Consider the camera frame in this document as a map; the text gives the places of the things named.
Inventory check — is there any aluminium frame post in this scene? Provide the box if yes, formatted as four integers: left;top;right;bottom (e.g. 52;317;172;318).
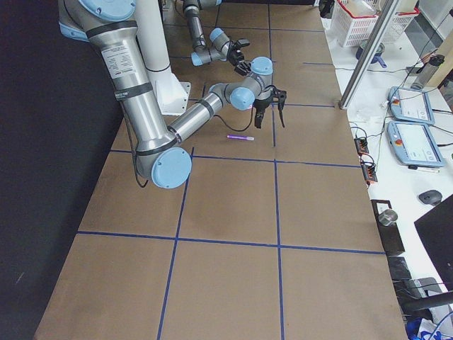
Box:
339;0;400;110

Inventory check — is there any teach pendant tablet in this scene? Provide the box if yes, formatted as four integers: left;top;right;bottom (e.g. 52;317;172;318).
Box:
388;86;435;125
386;121;445;169

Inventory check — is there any purple highlighter pen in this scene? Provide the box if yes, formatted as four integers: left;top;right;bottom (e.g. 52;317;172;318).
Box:
226;135;255;141

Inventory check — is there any black camera cable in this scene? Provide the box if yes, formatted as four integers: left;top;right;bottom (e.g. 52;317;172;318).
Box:
132;84;287;188

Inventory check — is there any orange black connector block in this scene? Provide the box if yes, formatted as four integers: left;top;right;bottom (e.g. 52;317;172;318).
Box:
354;137;378;186

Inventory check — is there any lower teach pendant tablet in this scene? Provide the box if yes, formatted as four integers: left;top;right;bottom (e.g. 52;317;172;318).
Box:
386;121;445;169

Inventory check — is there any white mounting pole with base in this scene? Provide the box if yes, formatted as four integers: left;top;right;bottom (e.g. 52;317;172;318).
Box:
134;0;191;115

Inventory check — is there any upper teach pendant tablet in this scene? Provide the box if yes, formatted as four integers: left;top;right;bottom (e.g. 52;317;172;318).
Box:
388;86;435;125

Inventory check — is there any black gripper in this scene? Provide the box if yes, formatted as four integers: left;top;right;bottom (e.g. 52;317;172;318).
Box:
226;40;251;75
253;94;273;128

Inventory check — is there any white red plastic basket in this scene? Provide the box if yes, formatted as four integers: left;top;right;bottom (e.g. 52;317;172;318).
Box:
330;1;378;47

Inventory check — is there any black computer mouse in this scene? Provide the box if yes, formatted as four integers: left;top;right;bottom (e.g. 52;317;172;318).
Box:
418;189;442;206

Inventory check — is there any small steel cup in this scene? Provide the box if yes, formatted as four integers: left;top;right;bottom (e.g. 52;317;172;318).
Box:
378;209;398;227

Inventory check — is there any blue handled pan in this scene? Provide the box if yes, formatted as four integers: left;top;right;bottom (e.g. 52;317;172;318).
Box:
355;39;389;69

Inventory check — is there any black monitor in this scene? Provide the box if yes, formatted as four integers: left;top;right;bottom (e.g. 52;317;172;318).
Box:
415;200;452;290

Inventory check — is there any grey water bottle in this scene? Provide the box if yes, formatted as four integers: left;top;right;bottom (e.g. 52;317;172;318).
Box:
411;54;445;90

